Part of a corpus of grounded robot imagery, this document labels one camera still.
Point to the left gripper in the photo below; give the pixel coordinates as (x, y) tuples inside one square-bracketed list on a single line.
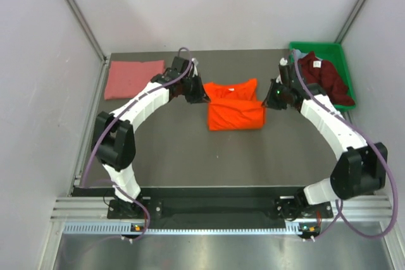
[(200, 95)]

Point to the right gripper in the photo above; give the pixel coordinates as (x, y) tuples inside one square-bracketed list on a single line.
[(269, 102)]

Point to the orange t-shirt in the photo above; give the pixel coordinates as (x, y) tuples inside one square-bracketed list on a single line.
[(234, 107)]

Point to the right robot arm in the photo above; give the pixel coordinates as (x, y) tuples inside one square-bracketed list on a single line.
[(360, 167)]

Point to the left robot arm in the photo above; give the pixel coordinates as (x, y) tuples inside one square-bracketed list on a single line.
[(113, 142)]

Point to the maroon t-shirt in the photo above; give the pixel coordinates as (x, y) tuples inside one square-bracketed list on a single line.
[(324, 73)]

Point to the light blue t-shirt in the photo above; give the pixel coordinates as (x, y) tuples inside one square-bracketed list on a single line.
[(298, 54)]

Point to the folded pink t-shirt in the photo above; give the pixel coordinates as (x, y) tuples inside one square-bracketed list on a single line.
[(127, 78)]

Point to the green plastic bin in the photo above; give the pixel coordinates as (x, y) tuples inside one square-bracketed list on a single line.
[(333, 53)]

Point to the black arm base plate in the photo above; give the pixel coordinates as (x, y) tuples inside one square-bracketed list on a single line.
[(273, 201)]

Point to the right corner aluminium post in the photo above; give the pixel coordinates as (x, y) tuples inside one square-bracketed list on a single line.
[(351, 18)]

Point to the corner aluminium post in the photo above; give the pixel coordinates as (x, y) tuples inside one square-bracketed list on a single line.
[(84, 26), (351, 18)]

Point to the grey slotted cable duct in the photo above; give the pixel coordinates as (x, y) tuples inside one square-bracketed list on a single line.
[(128, 228)]

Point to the left corner aluminium post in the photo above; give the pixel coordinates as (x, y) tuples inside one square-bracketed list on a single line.
[(84, 26)]

